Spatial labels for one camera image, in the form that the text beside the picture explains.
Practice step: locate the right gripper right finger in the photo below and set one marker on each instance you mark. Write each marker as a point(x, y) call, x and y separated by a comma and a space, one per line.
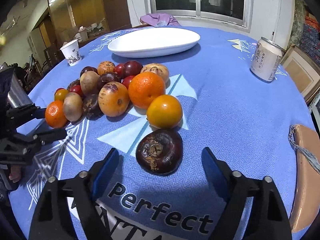
point(268, 218)

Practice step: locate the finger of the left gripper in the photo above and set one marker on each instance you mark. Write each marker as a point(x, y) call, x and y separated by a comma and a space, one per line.
point(24, 114)
point(28, 143)

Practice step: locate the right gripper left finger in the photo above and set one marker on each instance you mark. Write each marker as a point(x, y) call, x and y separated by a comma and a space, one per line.
point(52, 218)

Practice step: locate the small mandarin orange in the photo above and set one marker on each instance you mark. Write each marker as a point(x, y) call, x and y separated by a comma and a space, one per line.
point(54, 115)

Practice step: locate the brown kiwi fruit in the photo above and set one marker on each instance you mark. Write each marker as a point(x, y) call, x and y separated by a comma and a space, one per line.
point(72, 107)

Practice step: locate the red cherry tomato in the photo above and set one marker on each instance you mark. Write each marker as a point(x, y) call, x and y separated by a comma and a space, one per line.
point(77, 89)

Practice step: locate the dark brown mangosteen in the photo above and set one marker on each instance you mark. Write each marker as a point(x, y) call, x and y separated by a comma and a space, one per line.
point(160, 152)

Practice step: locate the dark red plum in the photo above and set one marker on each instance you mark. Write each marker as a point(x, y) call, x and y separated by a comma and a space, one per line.
point(132, 68)

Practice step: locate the large orange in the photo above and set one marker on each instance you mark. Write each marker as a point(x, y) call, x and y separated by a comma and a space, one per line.
point(144, 88)

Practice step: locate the yellow orange persimmon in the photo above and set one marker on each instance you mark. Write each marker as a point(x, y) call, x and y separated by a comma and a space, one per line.
point(165, 112)

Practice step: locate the striped tan fruit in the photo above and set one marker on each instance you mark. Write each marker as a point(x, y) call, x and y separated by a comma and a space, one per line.
point(157, 68)

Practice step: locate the person's left hand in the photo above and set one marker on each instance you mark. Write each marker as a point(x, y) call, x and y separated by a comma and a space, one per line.
point(15, 173)

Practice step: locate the tan leather pouch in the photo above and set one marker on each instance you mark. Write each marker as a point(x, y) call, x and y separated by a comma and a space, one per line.
point(305, 143)

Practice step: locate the floral paper cup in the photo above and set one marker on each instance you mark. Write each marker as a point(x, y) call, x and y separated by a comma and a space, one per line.
point(71, 52)

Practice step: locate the wooden glass cabinet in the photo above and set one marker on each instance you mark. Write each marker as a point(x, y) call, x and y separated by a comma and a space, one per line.
point(69, 15)

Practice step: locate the blue patterned tablecloth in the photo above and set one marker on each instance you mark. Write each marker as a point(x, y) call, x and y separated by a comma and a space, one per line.
point(243, 120)

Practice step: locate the white oval plate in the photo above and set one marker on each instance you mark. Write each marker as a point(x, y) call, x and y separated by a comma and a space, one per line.
point(153, 42)

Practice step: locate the framed board leaning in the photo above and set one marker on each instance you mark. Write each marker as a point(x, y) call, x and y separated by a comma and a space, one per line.
point(303, 71)

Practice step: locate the purple cloth on chair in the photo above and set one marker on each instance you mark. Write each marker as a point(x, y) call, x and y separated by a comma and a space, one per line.
point(159, 20)

